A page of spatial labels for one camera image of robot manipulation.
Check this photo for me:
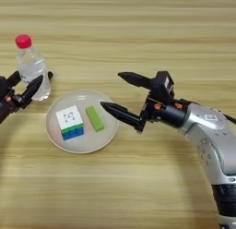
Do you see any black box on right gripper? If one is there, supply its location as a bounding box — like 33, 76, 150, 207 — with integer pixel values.
149, 70, 175, 102

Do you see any colourful puzzle cube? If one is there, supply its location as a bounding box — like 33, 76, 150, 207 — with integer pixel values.
55, 105, 85, 141

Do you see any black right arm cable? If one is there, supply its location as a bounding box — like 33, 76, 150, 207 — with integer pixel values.
218, 111, 236, 126

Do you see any round beige plate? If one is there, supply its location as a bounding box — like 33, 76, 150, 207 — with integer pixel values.
45, 89, 120, 154

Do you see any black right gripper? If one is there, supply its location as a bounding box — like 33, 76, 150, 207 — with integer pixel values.
100, 71, 192, 134

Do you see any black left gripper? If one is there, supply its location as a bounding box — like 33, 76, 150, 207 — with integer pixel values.
0, 70, 44, 125

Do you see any clear bottle with red cap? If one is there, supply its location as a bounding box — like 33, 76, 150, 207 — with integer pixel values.
15, 34, 52, 102

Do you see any green rectangular block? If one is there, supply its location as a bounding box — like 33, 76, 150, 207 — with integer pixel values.
85, 105, 105, 133

